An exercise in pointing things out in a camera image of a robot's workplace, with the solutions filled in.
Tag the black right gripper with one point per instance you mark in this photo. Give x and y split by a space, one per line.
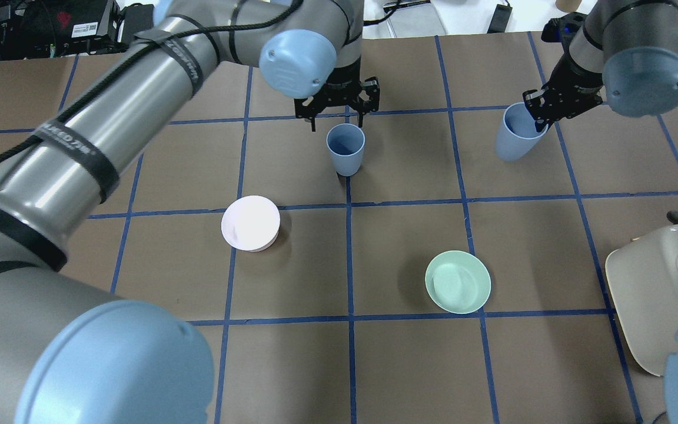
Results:
575 83

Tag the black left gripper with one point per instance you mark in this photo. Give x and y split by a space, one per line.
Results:
342 83

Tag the light blue plastic cup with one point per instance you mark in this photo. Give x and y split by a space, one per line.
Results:
517 133

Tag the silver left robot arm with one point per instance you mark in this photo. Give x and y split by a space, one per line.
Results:
70 352

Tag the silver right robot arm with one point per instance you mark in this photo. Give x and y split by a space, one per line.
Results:
627 48

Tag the black power adapter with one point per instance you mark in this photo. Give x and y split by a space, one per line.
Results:
500 18

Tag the pink plastic bowl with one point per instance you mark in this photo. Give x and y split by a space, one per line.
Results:
251 224

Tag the green plastic bowl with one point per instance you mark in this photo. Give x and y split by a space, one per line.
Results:
458 282

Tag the beige toaster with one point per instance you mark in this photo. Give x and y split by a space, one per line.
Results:
643 281

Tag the black electronics box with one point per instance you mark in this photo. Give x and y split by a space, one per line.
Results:
41 29

